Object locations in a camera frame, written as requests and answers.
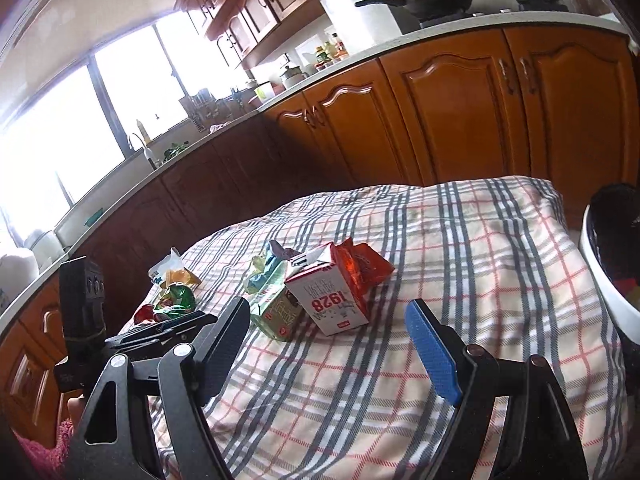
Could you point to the green drink carton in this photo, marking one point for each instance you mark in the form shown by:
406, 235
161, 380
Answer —
275, 317

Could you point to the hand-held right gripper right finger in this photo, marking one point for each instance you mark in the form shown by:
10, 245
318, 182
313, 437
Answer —
432, 350

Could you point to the gas stove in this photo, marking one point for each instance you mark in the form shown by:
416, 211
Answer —
490, 15

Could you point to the cluster of condiment bottles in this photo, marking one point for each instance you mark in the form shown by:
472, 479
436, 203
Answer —
329, 52

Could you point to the white red milk carton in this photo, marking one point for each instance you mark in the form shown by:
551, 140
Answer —
330, 300

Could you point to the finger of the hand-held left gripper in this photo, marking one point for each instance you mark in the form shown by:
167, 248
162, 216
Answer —
175, 324
150, 344

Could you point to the person's left forearm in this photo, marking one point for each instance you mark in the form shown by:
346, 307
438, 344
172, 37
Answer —
42, 455

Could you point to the plaid tablecloth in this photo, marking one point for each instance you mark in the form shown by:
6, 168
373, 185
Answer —
450, 270

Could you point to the green leafy vegetable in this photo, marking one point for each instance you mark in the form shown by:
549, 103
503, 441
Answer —
175, 151

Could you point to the crushed red can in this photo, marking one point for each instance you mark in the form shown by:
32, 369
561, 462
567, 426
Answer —
145, 314

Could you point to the white rice cooker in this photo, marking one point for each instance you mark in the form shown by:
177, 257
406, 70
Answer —
17, 265

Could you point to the white cup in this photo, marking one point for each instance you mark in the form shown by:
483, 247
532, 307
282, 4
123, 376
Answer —
265, 92

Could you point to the crushed green can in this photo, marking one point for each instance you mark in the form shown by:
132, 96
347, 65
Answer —
175, 300

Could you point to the wooden upper cabinets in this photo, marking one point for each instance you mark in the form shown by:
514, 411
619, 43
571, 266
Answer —
250, 5

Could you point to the white kitchen countertop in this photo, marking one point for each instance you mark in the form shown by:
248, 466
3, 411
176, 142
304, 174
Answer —
350, 55

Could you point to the white yellow snack packet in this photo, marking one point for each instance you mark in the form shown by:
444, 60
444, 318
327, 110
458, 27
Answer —
172, 270

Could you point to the teal bowl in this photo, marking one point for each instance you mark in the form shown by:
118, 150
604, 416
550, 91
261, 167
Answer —
94, 216

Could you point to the wooden cabinets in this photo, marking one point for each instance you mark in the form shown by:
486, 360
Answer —
250, 5
450, 105

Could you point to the blue green snack packet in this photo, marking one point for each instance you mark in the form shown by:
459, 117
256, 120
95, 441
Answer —
265, 270

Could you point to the kitchen window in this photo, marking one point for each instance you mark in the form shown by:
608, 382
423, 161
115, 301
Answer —
75, 125

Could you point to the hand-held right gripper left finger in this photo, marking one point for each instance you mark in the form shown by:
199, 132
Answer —
225, 340

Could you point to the sink faucet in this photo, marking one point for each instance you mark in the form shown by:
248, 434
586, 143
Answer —
142, 152

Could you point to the wooden lower cabinets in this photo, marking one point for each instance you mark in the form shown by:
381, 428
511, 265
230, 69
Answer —
450, 105

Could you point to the red foil packet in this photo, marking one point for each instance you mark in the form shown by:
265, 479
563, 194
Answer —
362, 265

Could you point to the glass bottle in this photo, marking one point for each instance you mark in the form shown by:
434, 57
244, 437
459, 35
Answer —
143, 131

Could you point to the white kettle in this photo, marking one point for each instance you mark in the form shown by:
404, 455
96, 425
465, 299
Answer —
292, 76

